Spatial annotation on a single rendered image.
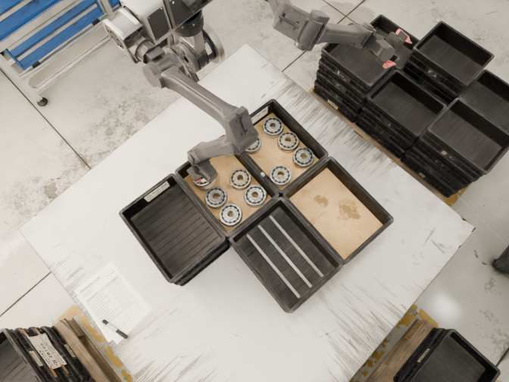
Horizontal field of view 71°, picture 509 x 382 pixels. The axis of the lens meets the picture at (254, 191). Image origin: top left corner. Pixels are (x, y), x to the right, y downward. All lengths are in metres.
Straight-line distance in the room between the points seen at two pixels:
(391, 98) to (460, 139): 0.50
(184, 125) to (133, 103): 1.10
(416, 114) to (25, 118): 2.89
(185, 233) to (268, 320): 0.54
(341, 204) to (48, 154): 2.24
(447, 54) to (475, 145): 0.65
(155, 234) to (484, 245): 2.14
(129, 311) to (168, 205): 0.52
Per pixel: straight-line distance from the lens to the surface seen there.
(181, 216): 1.69
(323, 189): 1.70
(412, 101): 2.62
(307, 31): 1.14
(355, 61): 2.55
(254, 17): 3.42
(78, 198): 2.04
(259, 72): 2.16
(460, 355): 2.40
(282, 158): 1.74
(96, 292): 1.89
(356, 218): 1.69
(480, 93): 2.84
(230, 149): 1.06
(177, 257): 1.65
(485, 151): 2.49
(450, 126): 2.47
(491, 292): 2.83
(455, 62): 2.75
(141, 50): 1.30
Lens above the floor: 2.42
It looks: 71 degrees down
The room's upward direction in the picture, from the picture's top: 4 degrees counter-clockwise
